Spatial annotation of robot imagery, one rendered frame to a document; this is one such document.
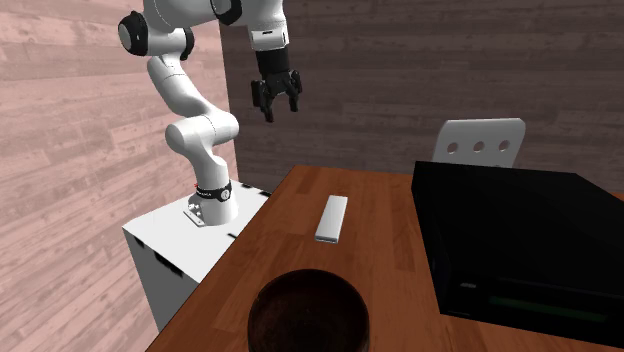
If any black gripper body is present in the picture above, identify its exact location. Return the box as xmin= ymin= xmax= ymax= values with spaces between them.
xmin=254 ymin=45 xmax=294 ymax=97

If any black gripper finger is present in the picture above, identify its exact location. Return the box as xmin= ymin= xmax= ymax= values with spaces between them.
xmin=250 ymin=79 xmax=276 ymax=124
xmin=286 ymin=69 xmax=303 ymax=113

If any white flat remote control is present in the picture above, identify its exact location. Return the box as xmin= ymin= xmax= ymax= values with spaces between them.
xmin=314 ymin=194 xmax=349 ymax=244

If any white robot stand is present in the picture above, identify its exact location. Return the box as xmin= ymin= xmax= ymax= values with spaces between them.
xmin=121 ymin=179 xmax=272 ymax=333

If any brown wooden table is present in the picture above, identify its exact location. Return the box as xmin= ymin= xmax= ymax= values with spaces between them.
xmin=144 ymin=164 xmax=624 ymax=352

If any dark brown round bowl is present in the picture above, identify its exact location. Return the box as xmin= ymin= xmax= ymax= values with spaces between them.
xmin=246 ymin=268 xmax=371 ymax=352

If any black box appliance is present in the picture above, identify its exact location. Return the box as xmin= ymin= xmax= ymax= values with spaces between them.
xmin=410 ymin=161 xmax=624 ymax=349

